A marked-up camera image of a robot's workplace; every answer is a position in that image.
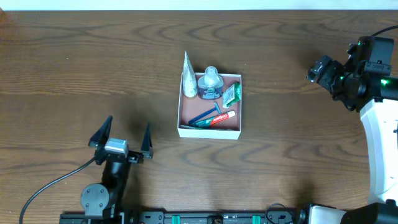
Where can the blue disposable razor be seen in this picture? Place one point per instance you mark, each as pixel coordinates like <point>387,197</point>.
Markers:
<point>200,116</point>

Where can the white square box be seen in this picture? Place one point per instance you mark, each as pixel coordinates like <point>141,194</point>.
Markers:
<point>188,108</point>

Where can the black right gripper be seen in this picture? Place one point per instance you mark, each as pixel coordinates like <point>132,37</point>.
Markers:
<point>319,72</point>

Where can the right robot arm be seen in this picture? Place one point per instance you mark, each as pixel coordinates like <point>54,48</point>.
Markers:
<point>379,120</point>

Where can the white Pantene tube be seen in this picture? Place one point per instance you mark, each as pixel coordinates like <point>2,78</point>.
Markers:
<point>189,81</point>

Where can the green white soap box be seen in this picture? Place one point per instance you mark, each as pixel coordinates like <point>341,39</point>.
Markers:
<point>232,95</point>

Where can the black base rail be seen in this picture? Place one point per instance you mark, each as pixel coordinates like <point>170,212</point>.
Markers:
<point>276,213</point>

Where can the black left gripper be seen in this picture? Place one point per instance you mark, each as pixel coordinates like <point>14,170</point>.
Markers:
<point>131,156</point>

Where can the white green toothbrush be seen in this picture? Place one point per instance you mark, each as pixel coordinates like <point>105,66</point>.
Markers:
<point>198,128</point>

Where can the small clear pump bottle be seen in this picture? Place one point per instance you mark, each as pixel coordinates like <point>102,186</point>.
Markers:
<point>210,85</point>

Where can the red green toothpaste tube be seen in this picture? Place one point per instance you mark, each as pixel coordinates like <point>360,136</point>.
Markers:
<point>214,120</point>

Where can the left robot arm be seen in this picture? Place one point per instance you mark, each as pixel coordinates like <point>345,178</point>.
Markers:
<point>102,202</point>

